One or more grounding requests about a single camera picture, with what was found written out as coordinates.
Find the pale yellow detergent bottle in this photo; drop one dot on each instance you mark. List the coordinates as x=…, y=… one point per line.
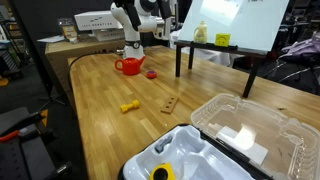
x=200, y=33

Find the purple cloth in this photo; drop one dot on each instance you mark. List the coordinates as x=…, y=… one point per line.
x=303, y=46

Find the black tool case clear lid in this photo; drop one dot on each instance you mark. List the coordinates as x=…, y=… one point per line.
x=200, y=156

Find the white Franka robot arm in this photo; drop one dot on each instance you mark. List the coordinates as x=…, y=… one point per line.
x=133, y=33

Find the yellow smiley block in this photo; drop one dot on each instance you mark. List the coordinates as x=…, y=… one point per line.
x=222, y=40

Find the wooden strip with holes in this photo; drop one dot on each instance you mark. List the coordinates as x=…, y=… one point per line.
x=169, y=105

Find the loose white paper stack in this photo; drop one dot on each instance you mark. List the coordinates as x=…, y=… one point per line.
x=50, y=39

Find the yellow toy dumbbell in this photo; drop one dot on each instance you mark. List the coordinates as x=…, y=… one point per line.
x=130, y=106

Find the metal storage shelf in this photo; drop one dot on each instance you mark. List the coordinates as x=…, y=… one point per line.
x=8, y=50

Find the white printed carton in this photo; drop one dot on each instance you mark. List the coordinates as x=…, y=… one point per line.
x=96, y=20

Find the red blue round disc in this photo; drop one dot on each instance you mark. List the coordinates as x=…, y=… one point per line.
x=151, y=74

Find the flat white carton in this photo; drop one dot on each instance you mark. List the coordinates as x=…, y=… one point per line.
x=110, y=35

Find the grey toy bolt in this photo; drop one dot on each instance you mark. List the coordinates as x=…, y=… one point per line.
x=162, y=144

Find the black low stand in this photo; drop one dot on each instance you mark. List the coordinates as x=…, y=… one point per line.
x=178, y=61

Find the small yellow black package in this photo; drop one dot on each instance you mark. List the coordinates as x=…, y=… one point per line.
x=69, y=31

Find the large cardboard box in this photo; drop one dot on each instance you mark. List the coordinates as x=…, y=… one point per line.
x=60, y=60

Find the black perforated board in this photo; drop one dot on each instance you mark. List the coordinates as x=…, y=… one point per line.
x=33, y=156

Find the yellow black round toy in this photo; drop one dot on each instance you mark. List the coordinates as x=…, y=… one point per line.
x=168, y=168

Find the orange teapot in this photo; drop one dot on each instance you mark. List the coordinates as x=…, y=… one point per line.
x=130, y=66

